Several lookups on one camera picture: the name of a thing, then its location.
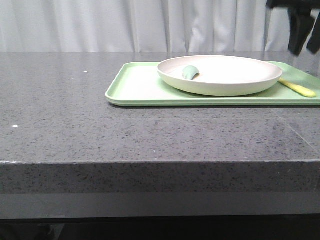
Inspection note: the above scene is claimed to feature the light green serving tray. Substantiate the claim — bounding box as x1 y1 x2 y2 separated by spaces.
105 62 320 107

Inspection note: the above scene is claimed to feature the white pleated curtain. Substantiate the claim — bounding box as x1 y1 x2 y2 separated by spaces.
0 0 290 53

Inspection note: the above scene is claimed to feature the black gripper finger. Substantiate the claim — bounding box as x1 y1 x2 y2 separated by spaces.
288 8 316 56

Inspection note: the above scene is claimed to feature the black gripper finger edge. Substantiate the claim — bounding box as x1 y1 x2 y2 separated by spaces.
306 15 320 54

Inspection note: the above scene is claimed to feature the beige round plate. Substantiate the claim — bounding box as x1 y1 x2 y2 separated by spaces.
157 55 283 97

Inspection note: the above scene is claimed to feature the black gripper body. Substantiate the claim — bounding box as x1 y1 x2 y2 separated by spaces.
266 0 320 10

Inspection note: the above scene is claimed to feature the green plastic spoon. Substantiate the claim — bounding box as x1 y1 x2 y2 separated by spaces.
182 65 200 80

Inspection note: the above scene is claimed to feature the yellow plastic fork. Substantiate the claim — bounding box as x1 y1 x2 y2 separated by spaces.
278 78 317 98

